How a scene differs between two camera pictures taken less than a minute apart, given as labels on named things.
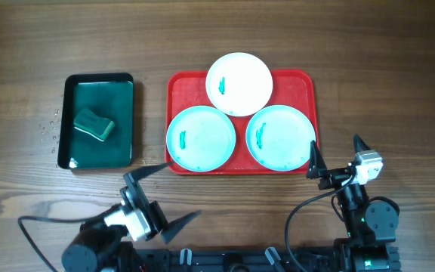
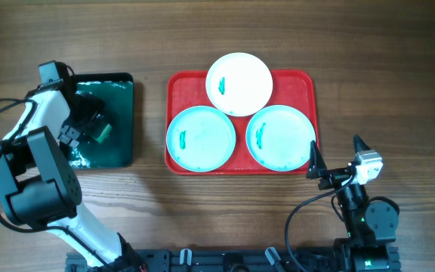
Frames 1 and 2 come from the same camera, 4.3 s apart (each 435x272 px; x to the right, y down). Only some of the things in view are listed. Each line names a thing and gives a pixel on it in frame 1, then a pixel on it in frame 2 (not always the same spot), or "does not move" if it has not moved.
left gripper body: x=132 y=194 -> x=82 y=115
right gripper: x=316 y=166 does not move
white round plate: x=239 y=84 does not move
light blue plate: x=201 y=138 does not move
